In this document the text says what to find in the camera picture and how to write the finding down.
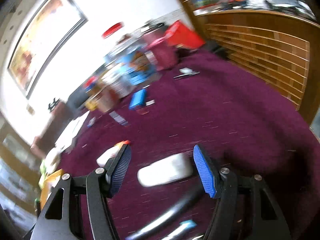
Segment white tube orange cap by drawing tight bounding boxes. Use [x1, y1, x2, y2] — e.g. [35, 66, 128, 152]
[97, 140, 130, 167]

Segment black marker blue cap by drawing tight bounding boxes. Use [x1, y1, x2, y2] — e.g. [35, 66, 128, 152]
[125, 184, 206, 240]

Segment white plastic bottle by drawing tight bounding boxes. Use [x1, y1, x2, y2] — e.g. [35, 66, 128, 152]
[137, 153, 193, 187]

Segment yellow gold tray box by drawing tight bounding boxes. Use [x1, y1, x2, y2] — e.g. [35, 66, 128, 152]
[40, 169, 65, 210]

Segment white papers stack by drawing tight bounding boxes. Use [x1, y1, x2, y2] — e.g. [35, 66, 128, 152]
[55, 111, 90, 153]

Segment brown armchair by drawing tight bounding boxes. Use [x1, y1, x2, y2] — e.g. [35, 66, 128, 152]
[30, 101, 73, 159]

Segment silver pen on cloth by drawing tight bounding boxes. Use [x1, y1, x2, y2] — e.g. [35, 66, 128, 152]
[109, 111, 128, 126]

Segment clear jar orange contents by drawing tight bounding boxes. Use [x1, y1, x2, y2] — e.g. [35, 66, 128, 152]
[93, 85, 119, 113]

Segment purple velvet table cloth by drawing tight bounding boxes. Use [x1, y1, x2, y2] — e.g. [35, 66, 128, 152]
[60, 50, 319, 239]

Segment blue battery pack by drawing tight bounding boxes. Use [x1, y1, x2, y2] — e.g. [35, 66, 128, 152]
[129, 89, 147, 109]

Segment white plastic jar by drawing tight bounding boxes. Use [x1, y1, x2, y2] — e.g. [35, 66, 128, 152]
[102, 69, 135, 99]

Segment nail clipper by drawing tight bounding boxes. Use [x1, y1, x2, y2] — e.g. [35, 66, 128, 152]
[174, 67, 200, 80]

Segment blue cartoon label jar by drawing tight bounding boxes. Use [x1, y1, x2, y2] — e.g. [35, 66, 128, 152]
[116, 46, 156, 86]

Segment wooden brick pattern counter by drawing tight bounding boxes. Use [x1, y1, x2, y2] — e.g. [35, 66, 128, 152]
[197, 10, 319, 124]

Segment pink knit sleeve flask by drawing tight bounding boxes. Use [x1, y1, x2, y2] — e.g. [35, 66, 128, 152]
[142, 29, 178, 71]

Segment red lid tall jar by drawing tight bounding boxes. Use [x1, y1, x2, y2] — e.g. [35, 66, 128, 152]
[102, 22, 123, 39]

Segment red box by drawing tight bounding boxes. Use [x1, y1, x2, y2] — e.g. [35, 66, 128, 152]
[165, 20, 205, 49]

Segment framed horse painting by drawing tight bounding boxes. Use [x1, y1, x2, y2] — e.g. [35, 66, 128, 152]
[8, 0, 87, 98]

